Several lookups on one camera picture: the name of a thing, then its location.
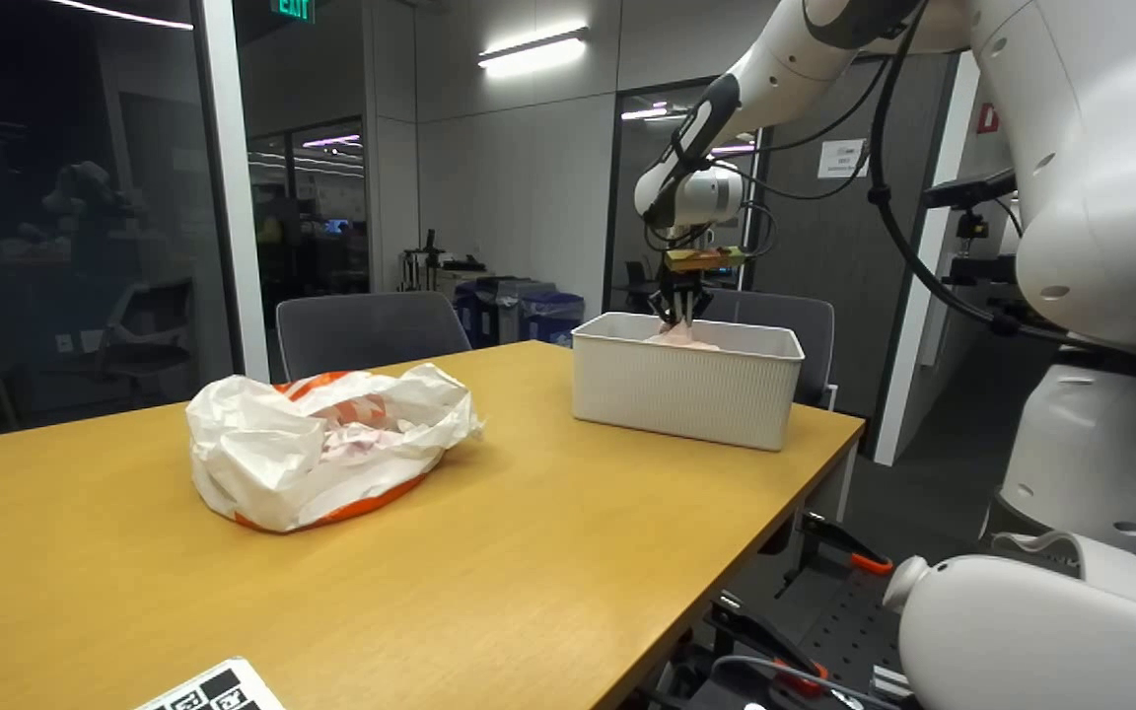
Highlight blue storage bins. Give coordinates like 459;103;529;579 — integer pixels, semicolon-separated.
453;274;588;352

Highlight white window frame post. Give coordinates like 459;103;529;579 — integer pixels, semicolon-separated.
868;53;987;470
195;0;278;387

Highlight ceiling tube lamp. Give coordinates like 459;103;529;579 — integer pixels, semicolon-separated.
475;27;596;86

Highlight black camera stand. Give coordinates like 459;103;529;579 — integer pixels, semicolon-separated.
920;171;1058;332

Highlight grey office chair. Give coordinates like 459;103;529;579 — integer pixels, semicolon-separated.
704;288;843;411
271;288;475;387

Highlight grey door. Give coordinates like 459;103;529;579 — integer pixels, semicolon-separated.
743;45;970;440

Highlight white orange plastic bag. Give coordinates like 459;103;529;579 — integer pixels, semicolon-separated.
183;361;487;536

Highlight black white calibration checkerboard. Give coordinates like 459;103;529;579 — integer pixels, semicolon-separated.
131;657;287;710

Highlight white paper door sign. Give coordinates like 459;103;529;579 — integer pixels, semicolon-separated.
813;133;875;186

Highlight peach shirt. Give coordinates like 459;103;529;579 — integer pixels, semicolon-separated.
645;324;728;357

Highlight orange handled tool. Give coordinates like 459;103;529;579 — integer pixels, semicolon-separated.
799;508;900;584

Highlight red black hand tool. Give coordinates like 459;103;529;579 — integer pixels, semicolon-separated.
709;646;868;710

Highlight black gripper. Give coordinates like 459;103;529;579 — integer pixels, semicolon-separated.
651;225;718;328

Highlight white plastic basket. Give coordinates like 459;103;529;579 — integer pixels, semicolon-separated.
569;308;809;453

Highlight tan wrist camera mount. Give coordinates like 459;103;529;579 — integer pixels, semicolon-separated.
662;236;750;278

